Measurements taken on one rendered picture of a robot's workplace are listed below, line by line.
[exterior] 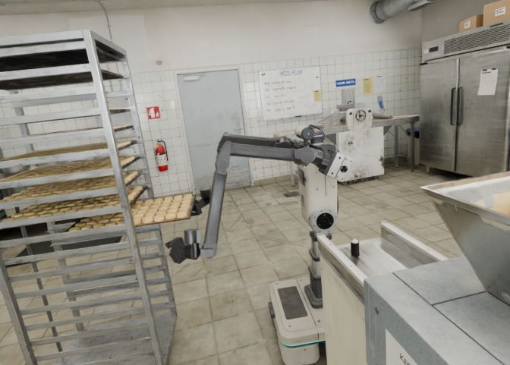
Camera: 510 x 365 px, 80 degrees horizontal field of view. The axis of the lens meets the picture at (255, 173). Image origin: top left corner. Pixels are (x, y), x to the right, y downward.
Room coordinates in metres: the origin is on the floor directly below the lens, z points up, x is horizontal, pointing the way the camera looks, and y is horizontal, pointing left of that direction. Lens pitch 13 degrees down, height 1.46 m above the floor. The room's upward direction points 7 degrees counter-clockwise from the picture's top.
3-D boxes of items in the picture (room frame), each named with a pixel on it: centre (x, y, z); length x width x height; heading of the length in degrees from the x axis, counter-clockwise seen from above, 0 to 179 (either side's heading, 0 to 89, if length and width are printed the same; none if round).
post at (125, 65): (1.80, 0.64, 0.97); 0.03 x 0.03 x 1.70; 5
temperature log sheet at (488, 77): (3.79, -2.93, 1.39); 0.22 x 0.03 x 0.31; 12
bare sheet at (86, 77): (1.55, 0.94, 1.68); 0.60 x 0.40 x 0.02; 95
